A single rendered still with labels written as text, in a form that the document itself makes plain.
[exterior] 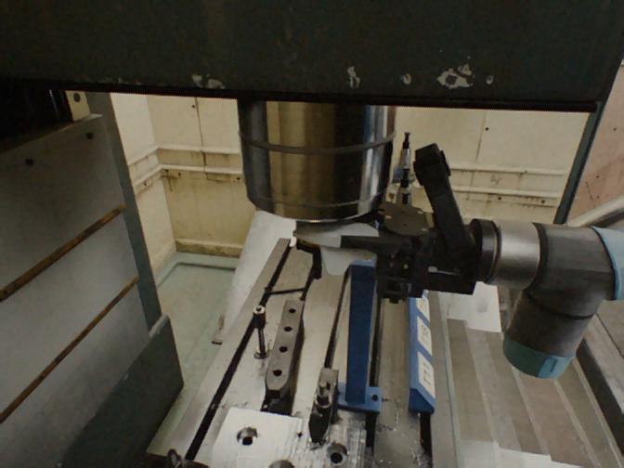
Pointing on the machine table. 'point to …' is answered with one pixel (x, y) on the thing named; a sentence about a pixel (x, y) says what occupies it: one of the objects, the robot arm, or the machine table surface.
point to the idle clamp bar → (282, 366)
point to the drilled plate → (225, 452)
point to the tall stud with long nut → (260, 329)
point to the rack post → (359, 351)
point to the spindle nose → (316, 157)
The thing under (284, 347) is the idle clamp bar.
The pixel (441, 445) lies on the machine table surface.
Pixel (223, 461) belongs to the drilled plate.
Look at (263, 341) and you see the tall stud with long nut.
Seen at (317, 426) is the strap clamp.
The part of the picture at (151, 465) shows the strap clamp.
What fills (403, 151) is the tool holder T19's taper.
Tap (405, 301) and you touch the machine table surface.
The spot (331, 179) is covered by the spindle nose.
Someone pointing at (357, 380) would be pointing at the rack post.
